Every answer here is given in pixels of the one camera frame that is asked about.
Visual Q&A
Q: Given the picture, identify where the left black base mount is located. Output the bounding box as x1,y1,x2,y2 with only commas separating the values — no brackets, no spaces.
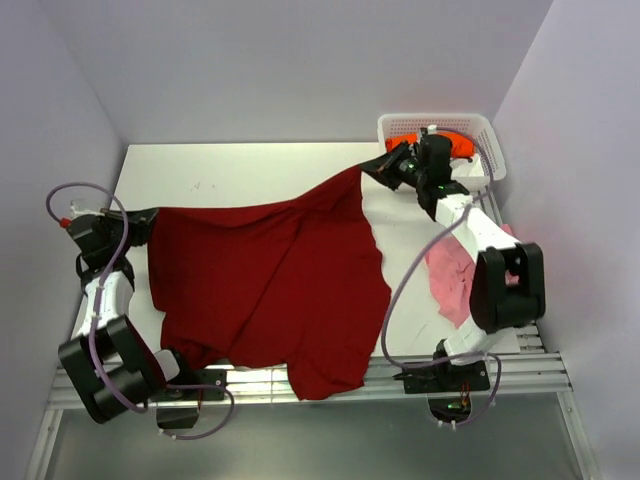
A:
151,369,227,434

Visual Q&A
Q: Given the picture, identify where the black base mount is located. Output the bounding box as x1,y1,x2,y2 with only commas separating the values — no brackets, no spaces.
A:
151,369,227,434
393,361,491,428

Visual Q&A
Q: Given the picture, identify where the white plastic basket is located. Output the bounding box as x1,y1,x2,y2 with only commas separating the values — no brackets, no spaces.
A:
377,113,506,191

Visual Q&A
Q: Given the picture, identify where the white black printed t shirt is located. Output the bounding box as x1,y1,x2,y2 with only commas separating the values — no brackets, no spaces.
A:
450,153,487,178

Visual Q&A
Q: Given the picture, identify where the rolled orange t shirt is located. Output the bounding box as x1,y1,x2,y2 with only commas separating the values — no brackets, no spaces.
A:
385,131,475,158

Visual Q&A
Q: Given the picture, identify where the aluminium rail frame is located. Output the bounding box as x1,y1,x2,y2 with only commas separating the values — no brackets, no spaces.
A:
24,189,601,480

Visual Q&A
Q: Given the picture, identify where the pink t shirt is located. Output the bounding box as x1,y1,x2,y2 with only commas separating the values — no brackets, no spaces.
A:
423,223,521,330

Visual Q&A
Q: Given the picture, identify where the dark red t shirt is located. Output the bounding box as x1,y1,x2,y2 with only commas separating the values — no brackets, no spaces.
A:
148,167,391,400

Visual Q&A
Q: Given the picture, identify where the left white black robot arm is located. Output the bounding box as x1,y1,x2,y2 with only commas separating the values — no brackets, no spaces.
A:
58,208,195,424

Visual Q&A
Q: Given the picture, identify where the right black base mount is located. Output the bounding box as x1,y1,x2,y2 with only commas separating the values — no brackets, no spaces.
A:
393,361,491,428

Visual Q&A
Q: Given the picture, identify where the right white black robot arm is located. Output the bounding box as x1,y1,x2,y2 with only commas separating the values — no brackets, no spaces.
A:
359,125,546,390

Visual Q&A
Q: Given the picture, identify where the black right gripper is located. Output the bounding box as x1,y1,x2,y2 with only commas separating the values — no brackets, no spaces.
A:
360,140,428,191

